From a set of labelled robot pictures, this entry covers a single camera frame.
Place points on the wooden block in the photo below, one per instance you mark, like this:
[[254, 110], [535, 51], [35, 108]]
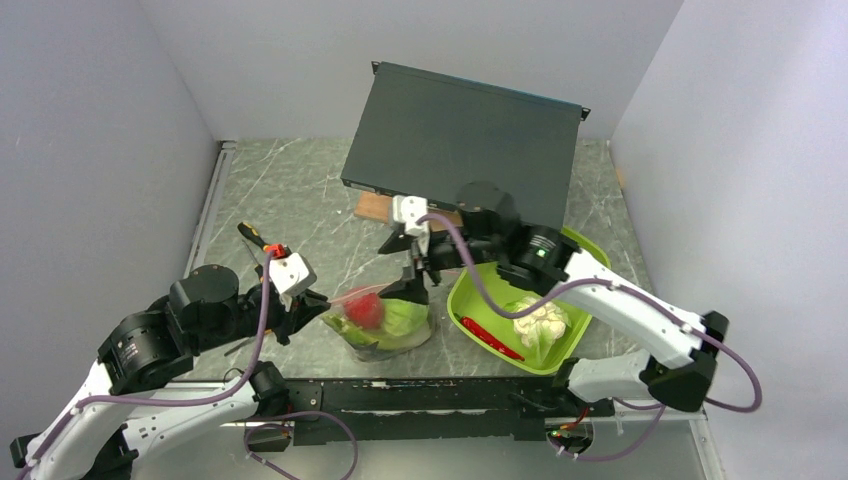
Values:
[[371, 206]]

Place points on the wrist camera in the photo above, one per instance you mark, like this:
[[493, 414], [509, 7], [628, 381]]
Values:
[[406, 217], [290, 273]]

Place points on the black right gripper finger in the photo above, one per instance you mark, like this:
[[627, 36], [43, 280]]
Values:
[[409, 287], [398, 241]]

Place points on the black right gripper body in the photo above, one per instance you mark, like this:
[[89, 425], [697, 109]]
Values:
[[445, 253]]

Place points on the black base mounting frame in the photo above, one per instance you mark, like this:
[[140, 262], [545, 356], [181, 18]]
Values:
[[522, 408]]

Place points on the green cabbage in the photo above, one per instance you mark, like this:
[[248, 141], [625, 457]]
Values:
[[405, 320]]

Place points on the clear zip top bag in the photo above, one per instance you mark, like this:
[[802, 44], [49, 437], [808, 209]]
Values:
[[336, 307]]

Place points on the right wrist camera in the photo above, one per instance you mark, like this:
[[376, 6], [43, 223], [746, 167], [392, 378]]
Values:
[[406, 217]]

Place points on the long red chili pepper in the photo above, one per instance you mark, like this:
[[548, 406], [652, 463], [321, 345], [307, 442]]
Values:
[[489, 339]]

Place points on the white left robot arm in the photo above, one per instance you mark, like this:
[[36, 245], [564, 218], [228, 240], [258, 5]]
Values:
[[125, 411]]

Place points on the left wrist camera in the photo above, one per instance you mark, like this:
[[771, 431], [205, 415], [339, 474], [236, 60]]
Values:
[[290, 273]]

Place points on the dark rack server chassis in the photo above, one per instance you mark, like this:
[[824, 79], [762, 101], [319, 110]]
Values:
[[428, 134]]

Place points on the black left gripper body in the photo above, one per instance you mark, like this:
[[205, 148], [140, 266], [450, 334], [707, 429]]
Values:
[[246, 321]]

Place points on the red tomato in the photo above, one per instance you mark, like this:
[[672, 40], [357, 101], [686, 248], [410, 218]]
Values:
[[366, 311]]

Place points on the green celery stalks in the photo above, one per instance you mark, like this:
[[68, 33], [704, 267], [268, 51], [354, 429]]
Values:
[[360, 338]]

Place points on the white cauliflower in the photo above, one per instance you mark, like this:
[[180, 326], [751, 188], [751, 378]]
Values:
[[541, 336]]

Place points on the aluminium rail left edge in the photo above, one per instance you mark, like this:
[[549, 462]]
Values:
[[199, 245]]

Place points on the black yellow screwdriver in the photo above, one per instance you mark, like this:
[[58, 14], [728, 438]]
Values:
[[258, 266], [251, 234]]

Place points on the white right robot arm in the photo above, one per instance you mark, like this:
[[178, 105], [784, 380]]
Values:
[[676, 362]]

